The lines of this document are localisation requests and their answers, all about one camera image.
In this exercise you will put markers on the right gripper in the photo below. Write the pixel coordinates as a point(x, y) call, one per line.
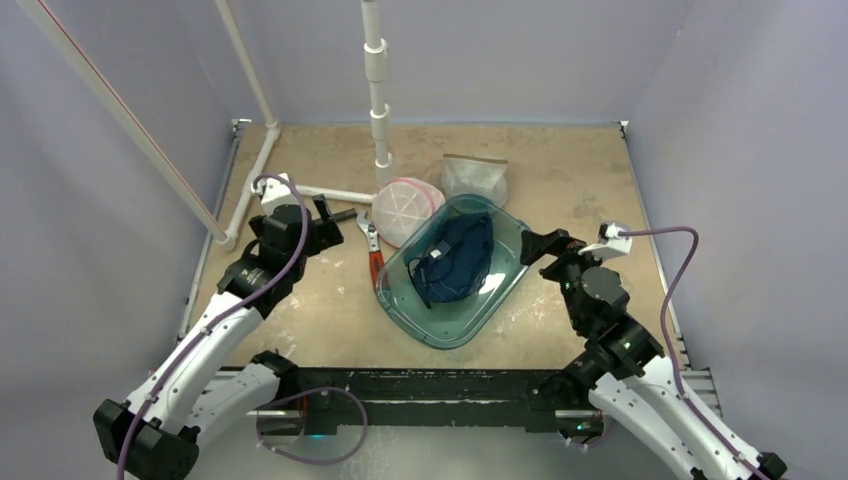
point(556, 252)

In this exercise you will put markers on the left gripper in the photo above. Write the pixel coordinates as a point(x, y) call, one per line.
point(325, 233)

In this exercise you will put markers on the pink-trimmed mesh laundry bag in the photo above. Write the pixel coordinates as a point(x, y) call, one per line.
point(402, 206)

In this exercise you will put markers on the teal plastic bin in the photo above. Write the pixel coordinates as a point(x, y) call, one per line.
point(451, 325)

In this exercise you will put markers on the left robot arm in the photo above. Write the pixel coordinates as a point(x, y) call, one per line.
point(157, 432)

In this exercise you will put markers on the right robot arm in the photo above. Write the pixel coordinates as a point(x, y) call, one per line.
point(630, 375)

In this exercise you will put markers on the dark blue garment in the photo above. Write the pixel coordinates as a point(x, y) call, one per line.
point(457, 263)

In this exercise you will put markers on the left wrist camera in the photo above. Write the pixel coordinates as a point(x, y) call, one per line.
point(272, 193)

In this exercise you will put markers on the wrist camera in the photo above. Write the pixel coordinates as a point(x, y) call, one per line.
point(613, 242)
point(272, 193)

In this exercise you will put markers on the red-handled adjustable wrench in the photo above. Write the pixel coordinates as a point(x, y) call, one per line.
point(375, 256)

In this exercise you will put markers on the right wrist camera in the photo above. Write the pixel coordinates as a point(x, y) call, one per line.
point(613, 242)

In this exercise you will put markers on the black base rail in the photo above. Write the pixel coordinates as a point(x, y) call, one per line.
point(538, 401)

